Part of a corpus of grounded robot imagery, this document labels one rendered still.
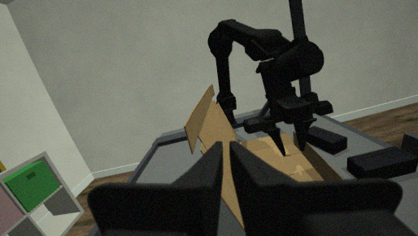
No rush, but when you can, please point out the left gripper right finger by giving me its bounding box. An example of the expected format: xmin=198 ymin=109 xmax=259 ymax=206
xmin=229 ymin=141 xmax=403 ymax=236

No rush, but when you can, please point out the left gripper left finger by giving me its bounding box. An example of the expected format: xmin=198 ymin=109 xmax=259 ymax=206
xmin=87 ymin=141 xmax=223 ymax=236

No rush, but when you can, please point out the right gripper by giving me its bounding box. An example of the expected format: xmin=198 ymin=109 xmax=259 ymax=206
xmin=243 ymin=83 xmax=333 ymax=156

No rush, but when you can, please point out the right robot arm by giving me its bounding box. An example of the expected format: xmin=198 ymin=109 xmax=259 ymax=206
xmin=207 ymin=19 xmax=324 ymax=125

